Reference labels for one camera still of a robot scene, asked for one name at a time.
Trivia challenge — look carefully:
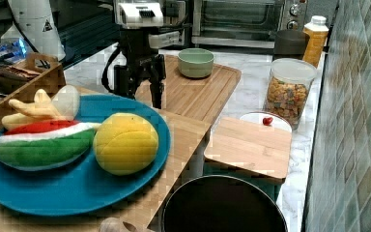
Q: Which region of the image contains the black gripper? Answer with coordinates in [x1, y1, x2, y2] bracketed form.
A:
[113, 29, 166, 109]

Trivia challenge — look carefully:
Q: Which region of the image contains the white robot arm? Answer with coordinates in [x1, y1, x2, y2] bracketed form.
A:
[7, 0, 165, 108]

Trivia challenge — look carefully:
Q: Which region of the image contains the light green bowl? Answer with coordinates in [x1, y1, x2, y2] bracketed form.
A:
[178, 48, 214, 78]

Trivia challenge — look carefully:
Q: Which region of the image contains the bamboo cutting board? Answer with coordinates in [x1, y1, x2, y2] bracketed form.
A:
[134, 54, 243, 126]

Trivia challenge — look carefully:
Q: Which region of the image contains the plush yellow lemon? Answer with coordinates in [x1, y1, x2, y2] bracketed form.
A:
[93, 113, 158, 176]

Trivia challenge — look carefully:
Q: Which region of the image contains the silver toaster oven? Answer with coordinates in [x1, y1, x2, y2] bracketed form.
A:
[191, 0, 307, 48]

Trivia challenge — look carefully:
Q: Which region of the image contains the wooden organizer box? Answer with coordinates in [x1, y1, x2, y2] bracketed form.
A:
[0, 53, 66, 130]

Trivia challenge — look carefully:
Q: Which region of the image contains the blue plate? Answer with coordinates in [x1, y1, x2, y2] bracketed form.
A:
[0, 95, 171, 217]

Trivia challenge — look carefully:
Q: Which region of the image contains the plush watermelon slice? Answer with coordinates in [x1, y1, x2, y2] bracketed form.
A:
[0, 120, 96, 171]

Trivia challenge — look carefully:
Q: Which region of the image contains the red cherry tomato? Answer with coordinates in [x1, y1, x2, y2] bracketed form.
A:
[262, 117, 273, 126]

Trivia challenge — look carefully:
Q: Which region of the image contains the small wooden lid board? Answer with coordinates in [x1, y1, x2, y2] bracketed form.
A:
[205, 117, 292, 184]

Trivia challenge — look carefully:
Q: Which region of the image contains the white plate with copper rim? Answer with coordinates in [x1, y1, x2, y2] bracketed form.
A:
[240, 111, 292, 132]

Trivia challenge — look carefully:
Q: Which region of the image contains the clear cereal jar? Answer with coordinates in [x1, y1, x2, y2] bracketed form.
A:
[264, 58, 317, 130]

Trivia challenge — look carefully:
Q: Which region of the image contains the dark grey cup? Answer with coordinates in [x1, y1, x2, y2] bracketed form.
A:
[272, 30, 310, 60]

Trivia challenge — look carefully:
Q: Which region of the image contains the black round pot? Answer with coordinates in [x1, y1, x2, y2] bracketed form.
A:
[161, 175, 288, 232]

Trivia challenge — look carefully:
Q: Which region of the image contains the orange juice bottle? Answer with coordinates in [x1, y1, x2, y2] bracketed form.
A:
[302, 15, 328, 68]

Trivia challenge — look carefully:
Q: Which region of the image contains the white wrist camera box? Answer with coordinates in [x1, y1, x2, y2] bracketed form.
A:
[113, 0, 189, 49]

